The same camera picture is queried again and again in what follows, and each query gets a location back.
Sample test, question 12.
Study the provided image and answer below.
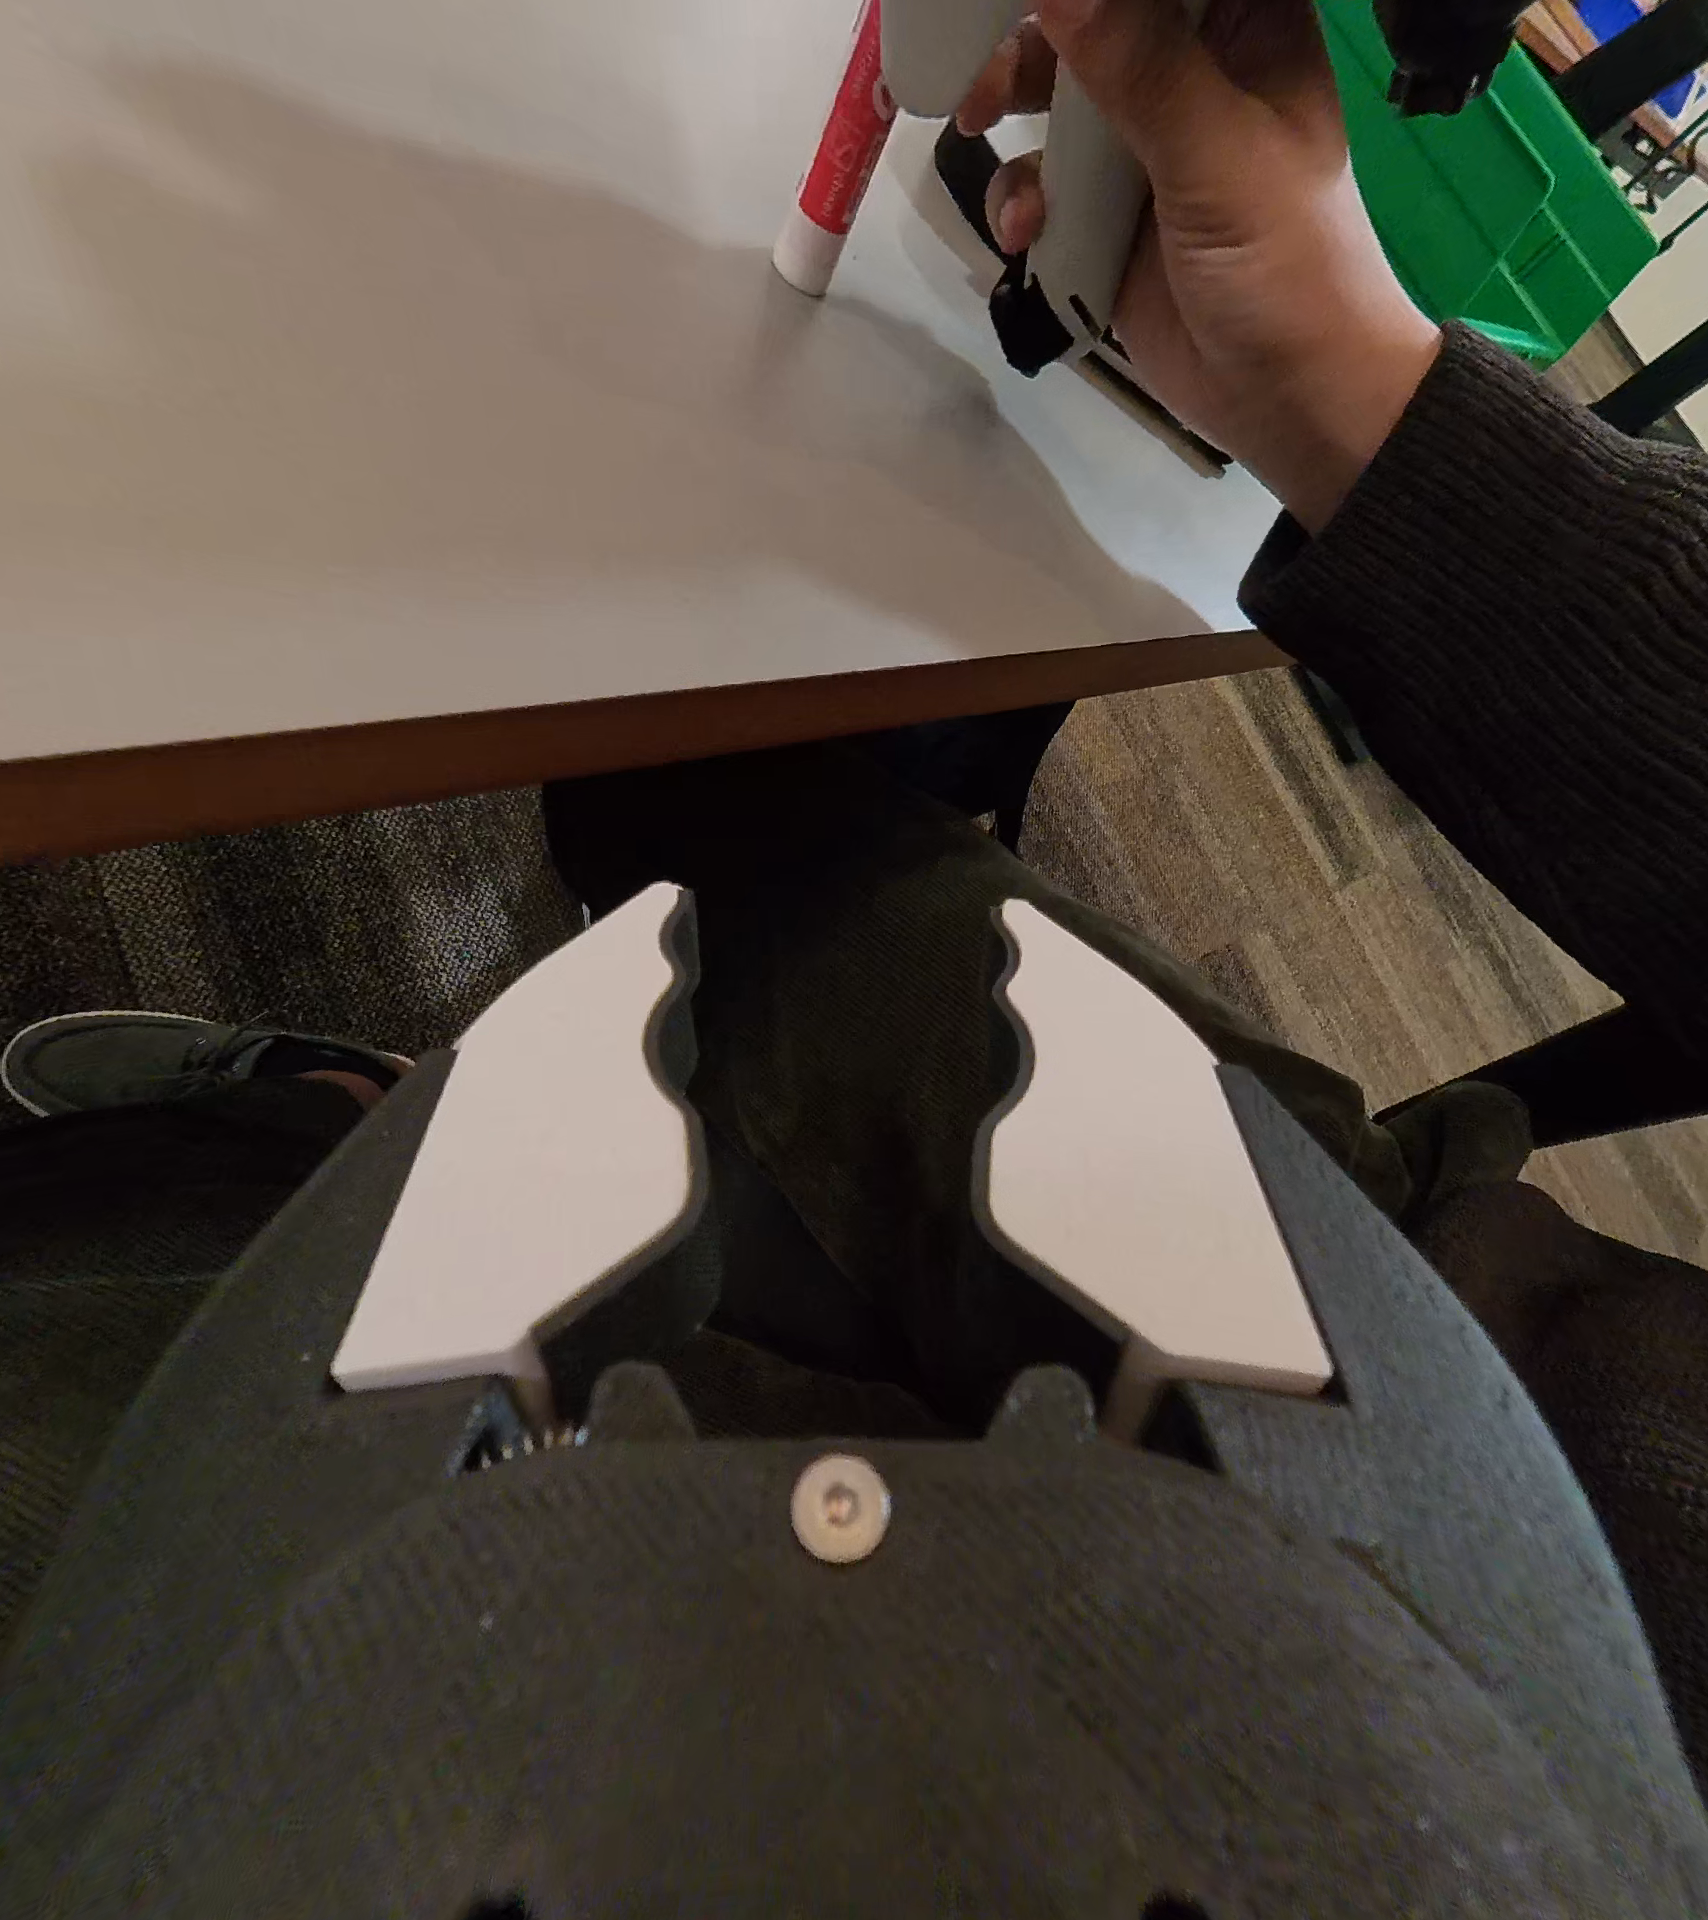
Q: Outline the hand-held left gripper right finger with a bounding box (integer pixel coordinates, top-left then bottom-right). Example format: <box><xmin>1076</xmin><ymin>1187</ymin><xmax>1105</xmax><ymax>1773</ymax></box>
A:
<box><xmin>975</xmin><ymin>900</ymin><xmax>1337</xmax><ymax>1446</ymax></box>

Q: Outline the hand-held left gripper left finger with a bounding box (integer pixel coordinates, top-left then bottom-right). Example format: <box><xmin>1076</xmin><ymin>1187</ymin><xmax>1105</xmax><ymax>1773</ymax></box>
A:
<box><xmin>329</xmin><ymin>883</ymin><xmax>716</xmax><ymax>1401</ymax></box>

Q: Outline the person's black shoe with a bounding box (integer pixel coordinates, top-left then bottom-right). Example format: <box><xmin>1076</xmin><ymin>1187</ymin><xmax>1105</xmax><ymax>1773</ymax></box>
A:
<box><xmin>0</xmin><ymin>1009</ymin><xmax>416</xmax><ymax>1122</ymax></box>

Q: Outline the green plastic crate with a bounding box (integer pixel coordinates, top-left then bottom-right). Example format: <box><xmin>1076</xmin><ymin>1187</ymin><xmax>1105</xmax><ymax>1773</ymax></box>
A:
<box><xmin>1310</xmin><ymin>0</ymin><xmax>1662</xmax><ymax>372</ymax></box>

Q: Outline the red dry erase marker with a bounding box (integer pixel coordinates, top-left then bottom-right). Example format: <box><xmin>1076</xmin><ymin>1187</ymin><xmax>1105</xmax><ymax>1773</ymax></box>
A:
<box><xmin>771</xmin><ymin>0</ymin><xmax>903</xmax><ymax>299</ymax></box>

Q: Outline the person's right hand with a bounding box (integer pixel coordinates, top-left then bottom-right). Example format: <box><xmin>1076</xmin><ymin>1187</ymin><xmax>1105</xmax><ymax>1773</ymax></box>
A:
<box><xmin>951</xmin><ymin>0</ymin><xmax>1444</xmax><ymax>535</ymax></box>

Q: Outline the person's right forearm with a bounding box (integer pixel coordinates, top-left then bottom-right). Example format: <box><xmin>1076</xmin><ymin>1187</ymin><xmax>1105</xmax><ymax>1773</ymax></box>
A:
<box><xmin>1236</xmin><ymin>318</ymin><xmax>1708</xmax><ymax>1172</ymax></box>

